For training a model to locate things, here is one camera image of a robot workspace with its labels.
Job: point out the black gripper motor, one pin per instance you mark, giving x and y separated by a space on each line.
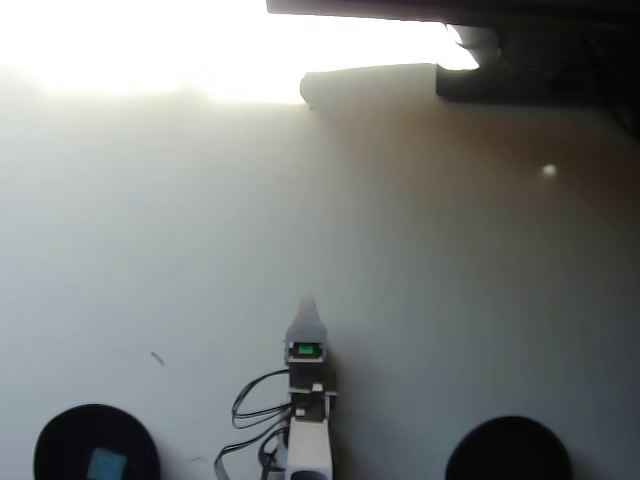
306 351

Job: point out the blue cube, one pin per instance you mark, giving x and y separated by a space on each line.
107 463

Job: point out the white Koch robot arm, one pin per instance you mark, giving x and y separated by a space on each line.
310 440

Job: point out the black round bowl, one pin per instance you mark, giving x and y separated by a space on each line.
507 450
65 440

